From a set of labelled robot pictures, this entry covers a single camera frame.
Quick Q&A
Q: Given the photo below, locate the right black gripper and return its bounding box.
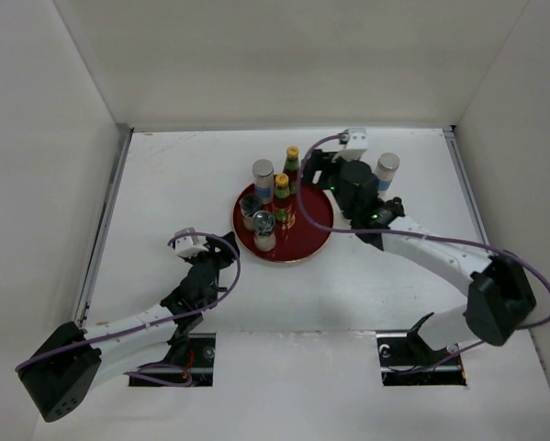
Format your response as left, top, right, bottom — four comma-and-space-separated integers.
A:
302, 149, 358, 220

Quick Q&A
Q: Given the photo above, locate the sauce bottle yellow cap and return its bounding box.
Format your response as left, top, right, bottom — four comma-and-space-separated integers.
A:
273, 174, 296, 230
283, 146, 300, 195

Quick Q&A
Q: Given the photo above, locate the black grinder-top shaker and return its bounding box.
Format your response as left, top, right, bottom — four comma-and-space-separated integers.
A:
385, 197, 405, 217
253, 210, 276, 252

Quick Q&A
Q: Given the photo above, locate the black-cap glass jar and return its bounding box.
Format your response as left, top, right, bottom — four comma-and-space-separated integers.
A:
239, 193, 263, 231

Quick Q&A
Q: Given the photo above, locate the silver-lid spice jar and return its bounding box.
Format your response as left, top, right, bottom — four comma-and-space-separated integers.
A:
375, 153, 400, 198
252, 159, 275, 205

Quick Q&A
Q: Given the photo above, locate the sauce bottle yellow cap front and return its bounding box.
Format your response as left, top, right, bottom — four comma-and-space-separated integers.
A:
273, 174, 296, 230

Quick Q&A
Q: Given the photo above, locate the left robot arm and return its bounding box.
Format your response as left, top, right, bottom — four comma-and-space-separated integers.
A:
16, 229, 241, 423

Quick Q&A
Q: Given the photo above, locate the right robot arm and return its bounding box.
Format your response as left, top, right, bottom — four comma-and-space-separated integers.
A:
300, 150, 536, 365

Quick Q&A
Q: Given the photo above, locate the red round lacquer tray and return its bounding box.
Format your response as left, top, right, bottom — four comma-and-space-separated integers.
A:
232, 184, 334, 263

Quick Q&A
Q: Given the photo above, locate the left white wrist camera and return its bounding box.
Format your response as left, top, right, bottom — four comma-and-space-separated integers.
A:
167, 227, 207, 259

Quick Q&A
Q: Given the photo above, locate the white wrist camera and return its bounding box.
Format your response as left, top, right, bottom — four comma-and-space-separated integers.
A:
335, 128, 369, 162
167, 227, 207, 259

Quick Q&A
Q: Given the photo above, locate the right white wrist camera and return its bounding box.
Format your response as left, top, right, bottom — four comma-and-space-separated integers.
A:
335, 128, 369, 162

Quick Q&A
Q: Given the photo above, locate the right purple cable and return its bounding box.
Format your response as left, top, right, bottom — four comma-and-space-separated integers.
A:
295, 131, 550, 374

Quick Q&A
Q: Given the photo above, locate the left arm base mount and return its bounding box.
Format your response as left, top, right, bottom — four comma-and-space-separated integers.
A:
128, 332, 217, 388

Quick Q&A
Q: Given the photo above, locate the right metal table rail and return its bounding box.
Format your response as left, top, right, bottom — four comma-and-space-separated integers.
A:
443, 126, 490, 244

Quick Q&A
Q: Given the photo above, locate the metal table rail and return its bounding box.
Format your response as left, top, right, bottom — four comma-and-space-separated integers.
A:
443, 126, 490, 244
73, 123, 134, 327

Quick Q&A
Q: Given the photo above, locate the left metal table rail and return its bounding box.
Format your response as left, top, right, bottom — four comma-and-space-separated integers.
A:
73, 123, 134, 327

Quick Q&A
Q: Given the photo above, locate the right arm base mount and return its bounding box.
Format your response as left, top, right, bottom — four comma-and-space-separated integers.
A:
376, 313, 466, 387

